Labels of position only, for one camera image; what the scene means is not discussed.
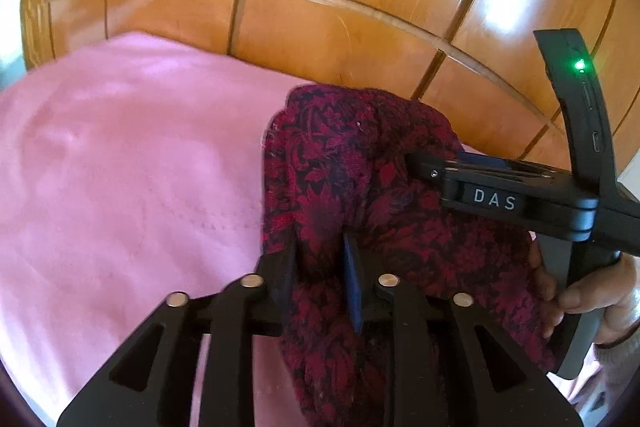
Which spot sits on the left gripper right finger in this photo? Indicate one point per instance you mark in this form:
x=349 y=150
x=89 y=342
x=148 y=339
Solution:
x=448 y=364

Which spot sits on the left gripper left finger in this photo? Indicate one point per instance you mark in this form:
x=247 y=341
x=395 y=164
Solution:
x=149 y=380

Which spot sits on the person's right hand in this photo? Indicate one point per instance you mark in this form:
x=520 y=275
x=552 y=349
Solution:
x=614 y=290

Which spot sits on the pink bed sheet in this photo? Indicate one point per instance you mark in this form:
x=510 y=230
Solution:
x=130 y=169

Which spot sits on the dark red floral garment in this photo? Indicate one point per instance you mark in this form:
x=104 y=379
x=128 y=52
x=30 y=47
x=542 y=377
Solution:
x=334 y=165

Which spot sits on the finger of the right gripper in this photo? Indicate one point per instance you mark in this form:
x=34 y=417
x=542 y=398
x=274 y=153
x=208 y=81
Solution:
x=421 y=165

